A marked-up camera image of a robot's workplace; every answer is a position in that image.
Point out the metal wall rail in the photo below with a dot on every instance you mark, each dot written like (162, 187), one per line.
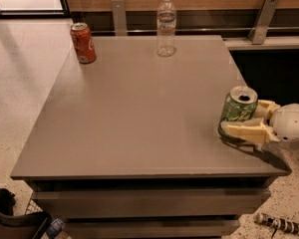
(201, 30)

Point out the red coke can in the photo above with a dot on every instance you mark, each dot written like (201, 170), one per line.
(83, 43)

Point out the metal wall bracket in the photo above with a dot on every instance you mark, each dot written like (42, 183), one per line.
(258, 32)
(119, 17)

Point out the blue round object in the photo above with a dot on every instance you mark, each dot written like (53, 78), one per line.
(55, 228)

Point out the clear plastic water bottle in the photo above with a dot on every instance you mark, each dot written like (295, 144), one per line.
(165, 28)

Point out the black chair part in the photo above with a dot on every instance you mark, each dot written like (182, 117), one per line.
(26, 226)

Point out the left metal wall bracket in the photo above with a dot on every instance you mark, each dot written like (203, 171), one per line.
(119, 17)

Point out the green soda can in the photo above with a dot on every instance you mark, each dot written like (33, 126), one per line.
(239, 105)

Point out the grey drawer cabinet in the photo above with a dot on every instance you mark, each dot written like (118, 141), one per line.
(127, 147)

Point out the right metal wall bracket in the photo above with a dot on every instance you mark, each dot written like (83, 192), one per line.
(258, 32)

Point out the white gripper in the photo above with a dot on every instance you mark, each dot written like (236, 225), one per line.
(291, 120)

